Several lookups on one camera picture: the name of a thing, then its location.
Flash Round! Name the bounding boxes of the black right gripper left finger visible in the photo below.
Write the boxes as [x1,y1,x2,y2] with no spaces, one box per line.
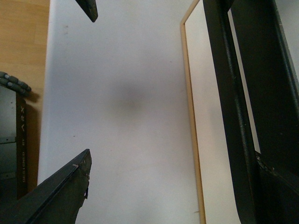
[0,149,92,224]

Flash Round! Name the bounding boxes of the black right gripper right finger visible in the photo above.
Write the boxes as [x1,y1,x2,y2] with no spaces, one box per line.
[76,0,98,22]

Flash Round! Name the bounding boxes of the black metal drawer handle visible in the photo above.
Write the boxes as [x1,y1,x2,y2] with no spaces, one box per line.
[203,0,299,224]

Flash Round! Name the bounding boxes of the white lower drawer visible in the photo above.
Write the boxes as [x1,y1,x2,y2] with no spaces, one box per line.
[184,0,245,224]

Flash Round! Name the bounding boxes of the wooden two-drawer cabinet frame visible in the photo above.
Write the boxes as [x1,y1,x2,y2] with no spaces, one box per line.
[180,0,206,224]

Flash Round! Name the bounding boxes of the grey corrugated cable conduit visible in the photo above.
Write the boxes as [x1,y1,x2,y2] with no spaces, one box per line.
[0,71,32,95]

